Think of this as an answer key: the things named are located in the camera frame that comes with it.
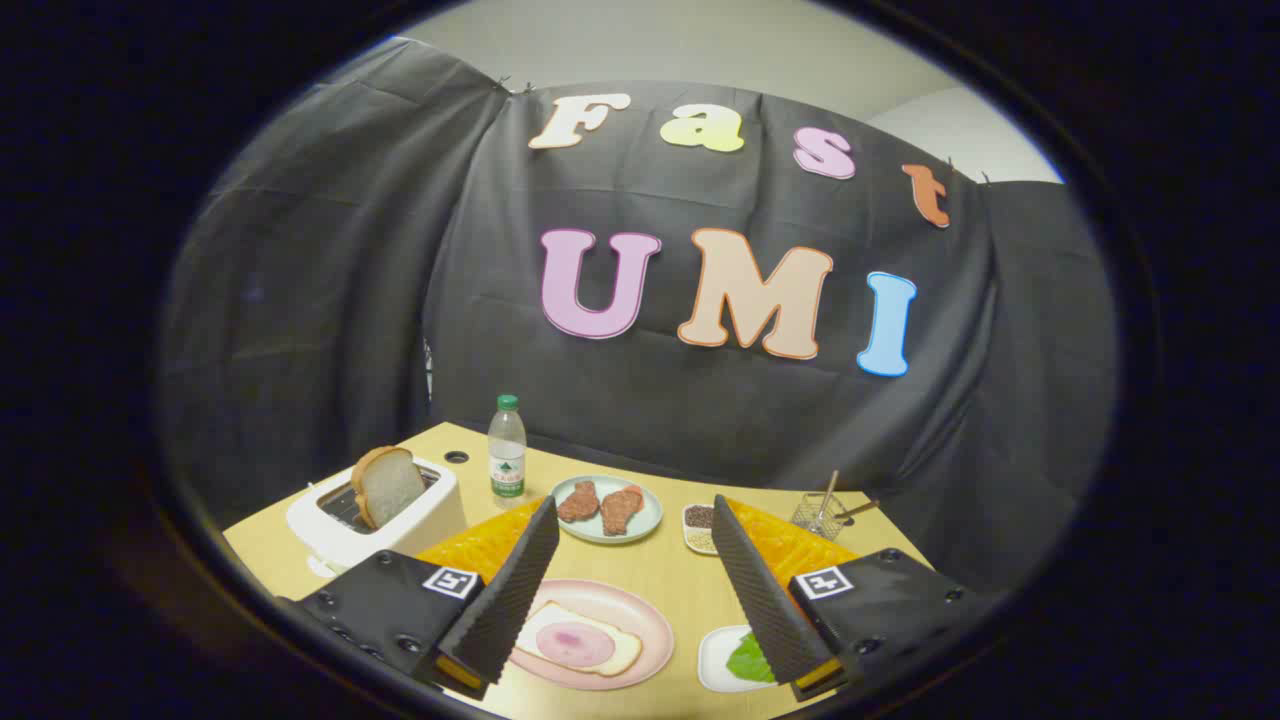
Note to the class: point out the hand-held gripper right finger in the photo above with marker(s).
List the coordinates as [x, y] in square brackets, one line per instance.
[756, 580]

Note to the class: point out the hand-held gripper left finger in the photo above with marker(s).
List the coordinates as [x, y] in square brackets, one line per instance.
[520, 580]

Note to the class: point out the white divided seasoning dish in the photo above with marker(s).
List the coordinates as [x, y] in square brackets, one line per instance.
[699, 530]

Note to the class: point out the green lettuce leaf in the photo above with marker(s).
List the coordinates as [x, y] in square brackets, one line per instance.
[750, 662]

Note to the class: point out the small white square plate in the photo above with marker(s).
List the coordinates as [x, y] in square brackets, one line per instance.
[722, 660]

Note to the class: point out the bread slice with ham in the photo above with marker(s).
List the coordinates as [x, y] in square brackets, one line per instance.
[590, 645]

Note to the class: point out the brown meat steak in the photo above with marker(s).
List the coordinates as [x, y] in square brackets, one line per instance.
[621, 510]
[579, 502]

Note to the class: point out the wooden utensil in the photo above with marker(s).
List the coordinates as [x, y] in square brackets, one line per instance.
[858, 510]
[828, 492]

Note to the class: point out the pink plate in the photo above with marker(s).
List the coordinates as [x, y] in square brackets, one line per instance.
[640, 610]

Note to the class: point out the clear plastic water bottle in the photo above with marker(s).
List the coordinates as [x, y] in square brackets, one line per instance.
[507, 455]

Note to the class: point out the light green plate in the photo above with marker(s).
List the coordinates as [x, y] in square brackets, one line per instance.
[640, 525]

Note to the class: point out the white toaster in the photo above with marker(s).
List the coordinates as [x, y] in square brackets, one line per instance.
[400, 515]

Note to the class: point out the slice of toast bread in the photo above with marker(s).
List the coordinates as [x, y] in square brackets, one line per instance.
[390, 486]

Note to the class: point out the black backdrop cloth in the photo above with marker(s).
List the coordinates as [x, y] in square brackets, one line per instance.
[720, 400]

